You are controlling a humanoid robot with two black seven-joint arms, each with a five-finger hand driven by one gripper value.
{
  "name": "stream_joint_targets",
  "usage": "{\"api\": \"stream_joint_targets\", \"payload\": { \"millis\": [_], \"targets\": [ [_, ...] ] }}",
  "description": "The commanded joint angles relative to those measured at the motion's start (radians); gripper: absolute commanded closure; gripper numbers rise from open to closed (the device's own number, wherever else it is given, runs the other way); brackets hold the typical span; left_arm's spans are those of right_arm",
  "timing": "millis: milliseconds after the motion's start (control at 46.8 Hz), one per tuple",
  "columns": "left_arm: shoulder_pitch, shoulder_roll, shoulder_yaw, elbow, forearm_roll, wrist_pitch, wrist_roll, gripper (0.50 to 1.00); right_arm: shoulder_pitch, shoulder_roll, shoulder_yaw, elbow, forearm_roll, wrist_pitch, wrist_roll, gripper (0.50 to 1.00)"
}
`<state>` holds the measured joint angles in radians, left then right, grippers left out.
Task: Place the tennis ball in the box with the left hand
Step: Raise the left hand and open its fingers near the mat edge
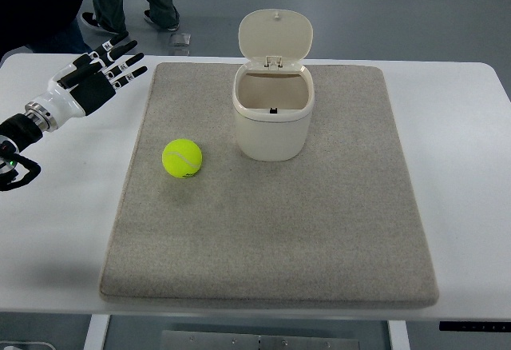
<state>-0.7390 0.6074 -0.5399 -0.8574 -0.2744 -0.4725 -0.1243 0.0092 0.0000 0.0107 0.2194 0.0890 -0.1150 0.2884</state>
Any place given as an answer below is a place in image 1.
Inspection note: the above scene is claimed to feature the beige fabric mat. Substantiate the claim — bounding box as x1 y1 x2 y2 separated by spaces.
100 62 439 308

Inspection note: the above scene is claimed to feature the white table leg left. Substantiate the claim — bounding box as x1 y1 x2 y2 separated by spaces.
83 314 110 350

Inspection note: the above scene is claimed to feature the yellow tennis ball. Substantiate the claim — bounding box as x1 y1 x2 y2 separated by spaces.
161 138 203 179

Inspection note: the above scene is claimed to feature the white table leg right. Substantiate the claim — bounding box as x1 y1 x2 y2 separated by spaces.
387 320 410 350

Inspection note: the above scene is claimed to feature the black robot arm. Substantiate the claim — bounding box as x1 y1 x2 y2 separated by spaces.
1 113 42 191

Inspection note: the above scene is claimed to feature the white table leg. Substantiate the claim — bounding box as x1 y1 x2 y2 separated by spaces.
387 320 410 350
83 314 110 350

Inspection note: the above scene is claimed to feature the black table control panel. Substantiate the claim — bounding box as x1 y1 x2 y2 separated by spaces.
438 320 511 333

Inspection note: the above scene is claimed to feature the cream lidded bin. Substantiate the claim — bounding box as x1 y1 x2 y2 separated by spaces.
232 9 315 161

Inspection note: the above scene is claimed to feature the metal floor plate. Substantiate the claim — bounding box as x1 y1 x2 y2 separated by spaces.
169 33 191 48

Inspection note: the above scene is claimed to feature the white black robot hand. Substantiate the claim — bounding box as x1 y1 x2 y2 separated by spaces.
25 32 148 132

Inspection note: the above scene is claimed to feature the person in dark jacket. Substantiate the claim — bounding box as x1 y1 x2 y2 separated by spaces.
1 0 91 56

